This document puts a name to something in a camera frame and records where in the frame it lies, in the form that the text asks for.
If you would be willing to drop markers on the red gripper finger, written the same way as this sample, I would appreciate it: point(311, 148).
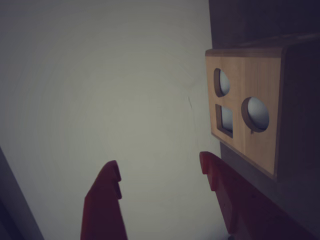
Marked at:
point(102, 212)
point(240, 205)

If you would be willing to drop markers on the wooden shape sorter box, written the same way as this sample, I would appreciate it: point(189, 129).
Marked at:
point(250, 82)

